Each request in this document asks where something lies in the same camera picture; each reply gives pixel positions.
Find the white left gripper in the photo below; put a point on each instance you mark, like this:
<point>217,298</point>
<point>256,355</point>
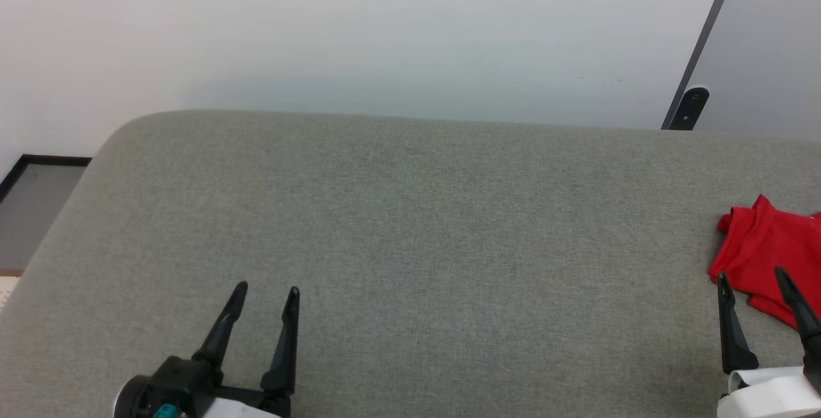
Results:
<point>250,405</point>

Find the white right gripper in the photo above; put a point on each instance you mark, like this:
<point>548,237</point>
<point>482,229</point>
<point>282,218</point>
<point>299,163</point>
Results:
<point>770,395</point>

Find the red and white basketball jersey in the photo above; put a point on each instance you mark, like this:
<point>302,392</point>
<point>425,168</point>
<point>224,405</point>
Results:
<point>770,251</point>

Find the black-framed grey panel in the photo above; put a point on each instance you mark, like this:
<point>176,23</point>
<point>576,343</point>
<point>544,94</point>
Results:
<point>35,213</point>

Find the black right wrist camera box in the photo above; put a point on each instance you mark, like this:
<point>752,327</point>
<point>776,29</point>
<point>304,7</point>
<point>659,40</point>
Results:
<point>814,360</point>

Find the teal left camera connector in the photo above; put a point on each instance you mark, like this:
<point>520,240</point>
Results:
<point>167,411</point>

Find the black rounded door bracket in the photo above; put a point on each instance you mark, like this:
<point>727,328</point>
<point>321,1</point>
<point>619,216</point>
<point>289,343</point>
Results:
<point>689,109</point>

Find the dark door frame strip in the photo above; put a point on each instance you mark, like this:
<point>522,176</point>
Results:
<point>712,14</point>

